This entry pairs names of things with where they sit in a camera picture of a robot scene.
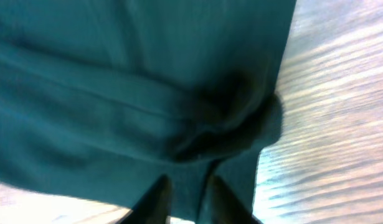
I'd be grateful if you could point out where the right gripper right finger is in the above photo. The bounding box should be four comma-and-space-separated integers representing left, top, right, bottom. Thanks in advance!
196, 175, 263, 224

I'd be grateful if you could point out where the black polo shirt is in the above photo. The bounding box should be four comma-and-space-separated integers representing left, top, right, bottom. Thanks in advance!
0, 0, 295, 221

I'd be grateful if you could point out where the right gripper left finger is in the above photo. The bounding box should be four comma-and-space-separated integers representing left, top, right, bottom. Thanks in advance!
116, 175, 172, 224

